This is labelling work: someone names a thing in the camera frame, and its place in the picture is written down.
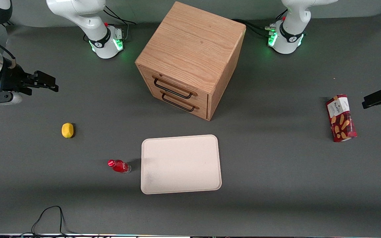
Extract red coke bottle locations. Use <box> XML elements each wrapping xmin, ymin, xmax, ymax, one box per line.
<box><xmin>107</xmin><ymin>159</ymin><xmax>132</xmax><ymax>174</ymax></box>

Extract beige plastic tray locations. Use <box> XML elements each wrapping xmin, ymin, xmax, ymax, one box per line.
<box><xmin>140</xmin><ymin>134</ymin><xmax>222</xmax><ymax>195</ymax></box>

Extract yellow lemon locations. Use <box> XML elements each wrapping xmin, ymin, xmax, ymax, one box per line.
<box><xmin>61</xmin><ymin>123</ymin><xmax>74</xmax><ymax>139</ymax></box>

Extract red cookie box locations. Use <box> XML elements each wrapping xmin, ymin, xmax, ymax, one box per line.
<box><xmin>325</xmin><ymin>94</ymin><xmax>358</xmax><ymax>142</ymax></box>

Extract black right arm base cables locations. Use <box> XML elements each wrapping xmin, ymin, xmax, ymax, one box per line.
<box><xmin>104</xmin><ymin>5</ymin><xmax>137</xmax><ymax>42</ymax></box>

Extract black drawer handle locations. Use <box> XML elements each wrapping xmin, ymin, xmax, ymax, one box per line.
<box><xmin>152</xmin><ymin>75</ymin><xmax>198</xmax><ymax>99</ymax></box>
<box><xmin>160</xmin><ymin>90</ymin><xmax>200</xmax><ymax>112</ymax></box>

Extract black arm base cables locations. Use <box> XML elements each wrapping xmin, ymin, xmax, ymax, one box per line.
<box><xmin>232</xmin><ymin>18</ymin><xmax>277</xmax><ymax>37</ymax></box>
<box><xmin>104</xmin><ymin>5</ymin><xmax>137</xmax><ymax>42</ymax></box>

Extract wooden drawer cabinet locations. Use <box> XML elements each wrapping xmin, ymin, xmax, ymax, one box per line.
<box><xmin>135</xmin><ymin>1</ymin><xmax>246</xmax><ymax>121</ymax></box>

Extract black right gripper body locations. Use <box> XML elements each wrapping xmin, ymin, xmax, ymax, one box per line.
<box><xmin>0</xmin><ymin>64</ymin><xmax>35</xmax><ymax>96</ymax></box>

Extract black left arm base cables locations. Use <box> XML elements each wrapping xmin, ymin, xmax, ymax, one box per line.
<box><xmin>232</xmin><ymin>18</ymin><xmax>277</xmax><ymax>37</ymax></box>

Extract thin black table edge cable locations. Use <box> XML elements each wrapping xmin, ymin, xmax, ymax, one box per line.
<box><xmin>31</xmin><ymin>206</ymin><xmax>76</xmax><ymax>236</ymax></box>

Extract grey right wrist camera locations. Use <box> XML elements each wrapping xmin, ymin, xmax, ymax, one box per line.
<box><xmin>0</xmin><ymin>92</ymin><xmax>23</xmax><ymax>107</ymax></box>

